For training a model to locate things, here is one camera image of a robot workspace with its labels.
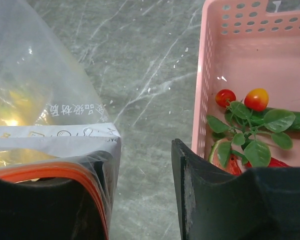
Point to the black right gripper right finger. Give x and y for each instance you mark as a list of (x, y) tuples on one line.
[(260, 204)]

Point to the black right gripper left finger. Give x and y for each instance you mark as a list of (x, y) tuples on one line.
[(63, 199)]

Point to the red chili pepper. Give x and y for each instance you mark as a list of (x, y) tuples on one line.
[(274, 163)]

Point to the watermelon slice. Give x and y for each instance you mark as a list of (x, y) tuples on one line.
[(221, 156)]

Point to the cherry tomato sprig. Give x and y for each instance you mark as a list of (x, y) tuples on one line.
[(236, 137)]

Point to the clear zip bag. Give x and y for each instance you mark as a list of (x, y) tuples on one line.
[(49, 109)]

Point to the green cucumber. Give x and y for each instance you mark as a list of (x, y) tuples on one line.
[(297, 122)]

